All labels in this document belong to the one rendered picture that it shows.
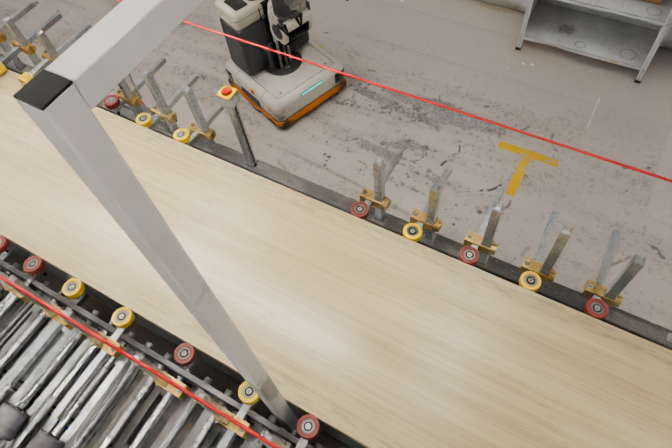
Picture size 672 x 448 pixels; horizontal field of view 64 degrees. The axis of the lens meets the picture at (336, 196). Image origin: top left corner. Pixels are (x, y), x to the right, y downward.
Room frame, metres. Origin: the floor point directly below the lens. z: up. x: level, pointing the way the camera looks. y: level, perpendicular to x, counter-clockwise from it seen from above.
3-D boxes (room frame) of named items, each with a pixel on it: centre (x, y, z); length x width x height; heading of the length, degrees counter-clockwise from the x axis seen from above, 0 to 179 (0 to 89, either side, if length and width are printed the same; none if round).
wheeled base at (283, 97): (2.96, 0.24, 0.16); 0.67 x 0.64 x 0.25; 34
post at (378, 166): (1.31, -0.19, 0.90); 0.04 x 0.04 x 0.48; 54
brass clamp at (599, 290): (0.74, -0.98, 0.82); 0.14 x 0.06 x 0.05; 54
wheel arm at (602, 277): (0.82, -1.02, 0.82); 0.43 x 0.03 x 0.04; 144
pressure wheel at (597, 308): (0.66, -0.91, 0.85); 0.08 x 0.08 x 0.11
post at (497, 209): (1.02, -0.60, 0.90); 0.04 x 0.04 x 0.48; 54
